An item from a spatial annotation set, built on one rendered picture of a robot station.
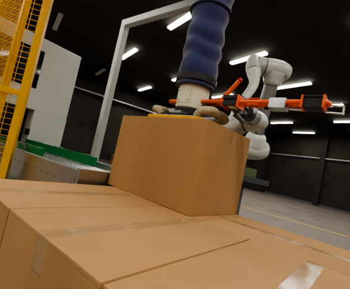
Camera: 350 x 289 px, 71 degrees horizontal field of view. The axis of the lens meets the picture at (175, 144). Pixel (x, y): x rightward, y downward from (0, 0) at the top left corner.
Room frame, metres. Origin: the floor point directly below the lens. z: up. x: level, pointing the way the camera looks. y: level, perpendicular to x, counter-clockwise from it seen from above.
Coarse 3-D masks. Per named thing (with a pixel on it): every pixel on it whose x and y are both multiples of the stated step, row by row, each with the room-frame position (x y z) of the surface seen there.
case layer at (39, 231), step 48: (0, 192) 0.76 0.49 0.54; (48, 192) 0.90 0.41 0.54; (96, 192) 1.09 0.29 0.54; (0, 240) 0.64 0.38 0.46; (48, 240) 0.50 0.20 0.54; (96, 240) 0.55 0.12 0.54; (144, 240) 0.61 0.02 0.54; (192, 240) 0.69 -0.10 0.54; (240, 240) 0.80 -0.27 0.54; (288, 240) 0.94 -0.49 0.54; (0, 288) 0.60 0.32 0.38; (48, 288) 0.47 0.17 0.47; (96, 288) 0.39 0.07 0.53; (144, 288) 0.39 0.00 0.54; (192, 288) 0.42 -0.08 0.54; (240, 288) 0.46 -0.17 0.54; (288, 288) 0.51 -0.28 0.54; (336, 288) 0.56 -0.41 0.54
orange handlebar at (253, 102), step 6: (174, 102) 1.38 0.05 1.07; (204, 102) 1.25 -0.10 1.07; (210, 102) 1.23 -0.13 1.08; (216, 102) 1.21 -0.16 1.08; (240, 102) 1.12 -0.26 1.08; (246, 102) 1.11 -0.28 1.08; (252, 102) 1.09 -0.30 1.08; (258, 102) 1.07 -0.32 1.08; (264, 102) 1.05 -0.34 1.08; (288, 102) 0.99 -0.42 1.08; (294, 102) 0.97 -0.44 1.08; (330, 102) 0.91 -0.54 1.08
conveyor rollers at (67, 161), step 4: (44, 152) 2.84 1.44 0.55; (44, 156) 2.32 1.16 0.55; (48, 156) 2.36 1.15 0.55; (52, 156) 2.47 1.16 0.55; (56, 156) 2.59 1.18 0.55; (56, 160) 2.14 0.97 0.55; (60, 160) 2.26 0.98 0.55; (64, 160) 2.29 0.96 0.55; (68, 160) 2.41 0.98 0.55; (64, 164) 2.00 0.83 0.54; (68, 164) 2.04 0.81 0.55; (72, 164) 2.07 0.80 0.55; (76, 164) 2.19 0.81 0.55; (80, 164) 2.23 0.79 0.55; (84, 164) 2.35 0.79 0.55; (76, 168) 1.89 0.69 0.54; (84, 168) 1.96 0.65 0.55; (88, 168) 2.08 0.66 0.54; (92, 168) 2.11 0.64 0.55; (96, 168) 2.24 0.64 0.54
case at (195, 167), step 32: (128, 128) 1.36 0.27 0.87; (160, 128) 1.18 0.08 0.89; (192, 128) 1.05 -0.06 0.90; (224, 128) 1.10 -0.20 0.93; (128, 160) 1.31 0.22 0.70; (160, 160) 1.15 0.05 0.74; (192, 160) 1.03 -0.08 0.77; (224, 160) 1.13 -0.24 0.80; (160, 192) 1.12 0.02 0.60; (192, 192) 1.00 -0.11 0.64; (224, 192) 1.17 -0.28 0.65
